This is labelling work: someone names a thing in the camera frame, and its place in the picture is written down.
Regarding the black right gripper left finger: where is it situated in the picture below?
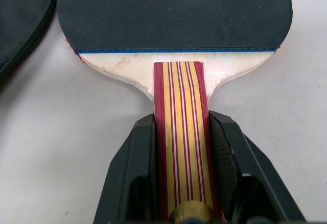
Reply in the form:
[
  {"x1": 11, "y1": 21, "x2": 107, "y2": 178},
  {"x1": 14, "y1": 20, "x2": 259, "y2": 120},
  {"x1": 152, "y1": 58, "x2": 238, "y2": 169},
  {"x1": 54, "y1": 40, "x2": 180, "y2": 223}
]
[{"x1": 91, "y1": 114, "x2": 164, "y2": 224}]

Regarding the table tennis paddle black rubber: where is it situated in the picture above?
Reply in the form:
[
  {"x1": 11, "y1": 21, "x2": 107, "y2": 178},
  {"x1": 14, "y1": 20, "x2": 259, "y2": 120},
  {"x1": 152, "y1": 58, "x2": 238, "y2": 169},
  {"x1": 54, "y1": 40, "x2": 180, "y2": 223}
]
[{"x1": 56, "y1": 0, "x2": 293, "y2": 224}]

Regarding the black zippered paddle case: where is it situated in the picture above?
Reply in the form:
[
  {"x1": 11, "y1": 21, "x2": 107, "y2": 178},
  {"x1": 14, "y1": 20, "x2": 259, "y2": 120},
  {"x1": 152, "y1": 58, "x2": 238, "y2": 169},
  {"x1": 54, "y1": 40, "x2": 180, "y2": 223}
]
[{"x1": 0, "y1": 0, "x2": 60, "y2": 94}]

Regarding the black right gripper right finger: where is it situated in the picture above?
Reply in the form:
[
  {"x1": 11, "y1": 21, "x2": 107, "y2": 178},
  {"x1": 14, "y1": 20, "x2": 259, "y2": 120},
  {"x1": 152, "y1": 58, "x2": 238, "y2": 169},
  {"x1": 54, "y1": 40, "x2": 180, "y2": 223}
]
[{"x1": 208, "y1": 110, "x2": 308, "y2": 224}]

